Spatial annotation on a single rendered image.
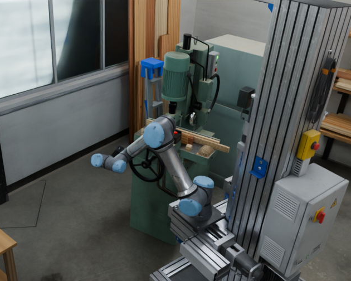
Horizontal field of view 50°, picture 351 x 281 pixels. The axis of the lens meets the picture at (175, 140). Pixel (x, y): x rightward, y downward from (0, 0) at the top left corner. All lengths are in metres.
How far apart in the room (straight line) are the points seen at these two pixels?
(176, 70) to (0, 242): 1.52
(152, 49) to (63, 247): 2.34
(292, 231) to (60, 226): 2.05
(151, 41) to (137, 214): 2.01
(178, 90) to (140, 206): 1.05
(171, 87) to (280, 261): 1.31
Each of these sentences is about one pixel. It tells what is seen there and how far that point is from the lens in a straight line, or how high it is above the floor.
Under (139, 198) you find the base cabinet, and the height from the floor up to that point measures 0.34.
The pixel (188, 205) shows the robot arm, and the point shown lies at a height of 1.01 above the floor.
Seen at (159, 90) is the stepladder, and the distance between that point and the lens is 3.73.
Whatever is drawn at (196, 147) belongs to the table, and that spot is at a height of 0.90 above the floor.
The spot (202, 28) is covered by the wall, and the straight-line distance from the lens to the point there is 5.18.
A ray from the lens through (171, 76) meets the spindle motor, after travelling 2.58.
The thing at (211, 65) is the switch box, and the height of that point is 1.40.
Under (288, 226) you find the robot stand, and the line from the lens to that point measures 1.93.
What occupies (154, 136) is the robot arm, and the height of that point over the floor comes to 1.34.
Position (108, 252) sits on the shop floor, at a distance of 3.12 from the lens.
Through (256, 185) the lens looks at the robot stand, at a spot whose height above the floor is 1.11.
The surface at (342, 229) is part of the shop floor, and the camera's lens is 3.86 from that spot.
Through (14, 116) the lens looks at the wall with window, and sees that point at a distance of 3.49.
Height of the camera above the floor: 2.23
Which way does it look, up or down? 29 degrees down
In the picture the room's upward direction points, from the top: 6 degrees clockwise
